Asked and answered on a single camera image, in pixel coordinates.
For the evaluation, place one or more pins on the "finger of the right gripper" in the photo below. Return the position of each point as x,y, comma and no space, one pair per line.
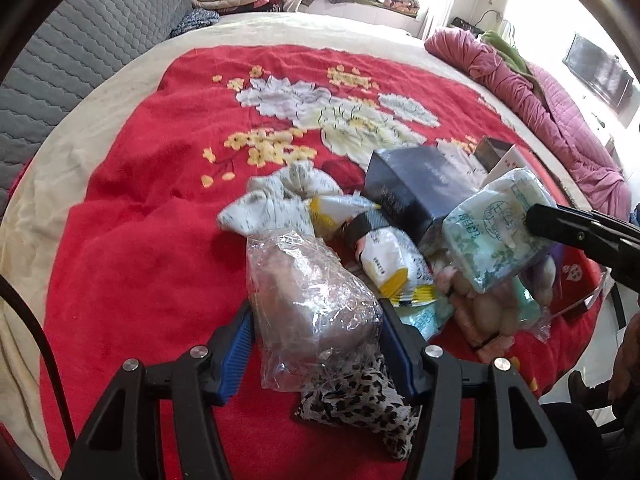
604,239

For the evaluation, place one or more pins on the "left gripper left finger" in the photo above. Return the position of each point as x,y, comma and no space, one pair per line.
229,350

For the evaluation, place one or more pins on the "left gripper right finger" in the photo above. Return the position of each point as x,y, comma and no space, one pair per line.
402,346

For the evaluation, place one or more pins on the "leopard print cloth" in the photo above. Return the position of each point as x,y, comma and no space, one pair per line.
362,395

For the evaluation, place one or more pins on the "brown item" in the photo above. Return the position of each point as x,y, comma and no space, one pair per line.
314,317

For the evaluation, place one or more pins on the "green flower tissue pack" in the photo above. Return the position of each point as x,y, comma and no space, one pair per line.
486,234

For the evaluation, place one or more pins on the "white floral fabric bundle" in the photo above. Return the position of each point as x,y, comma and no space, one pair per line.
279,201

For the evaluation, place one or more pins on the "small mint tissue pack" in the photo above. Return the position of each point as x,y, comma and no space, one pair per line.
429,319

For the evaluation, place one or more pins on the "bag of pink white items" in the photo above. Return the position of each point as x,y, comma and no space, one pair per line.
490,321

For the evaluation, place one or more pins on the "pink quilted duvet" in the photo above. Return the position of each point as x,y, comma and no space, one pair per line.
548,111

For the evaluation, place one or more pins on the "yellow white tissue pack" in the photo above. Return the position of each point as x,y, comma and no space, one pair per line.
386,254

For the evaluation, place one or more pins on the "red floral blanket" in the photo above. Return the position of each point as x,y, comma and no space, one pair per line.
142,271

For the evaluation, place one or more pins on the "red white cardboard box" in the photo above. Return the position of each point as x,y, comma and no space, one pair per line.
498,157

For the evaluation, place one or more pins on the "dark blue box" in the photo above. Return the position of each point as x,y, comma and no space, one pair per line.
416,187

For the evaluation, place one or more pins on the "green cloth on duvet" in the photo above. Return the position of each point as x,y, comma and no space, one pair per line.
509,54

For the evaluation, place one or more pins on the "cream bed sheet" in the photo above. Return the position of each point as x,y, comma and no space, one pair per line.
58,177

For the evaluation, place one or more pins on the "dark patterned pillow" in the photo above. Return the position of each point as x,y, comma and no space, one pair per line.
197,18

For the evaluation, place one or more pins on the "grey quilted headboard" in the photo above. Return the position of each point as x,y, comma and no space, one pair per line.
81,44

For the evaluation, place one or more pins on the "wall mounted television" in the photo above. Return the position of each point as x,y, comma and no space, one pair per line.
600,72

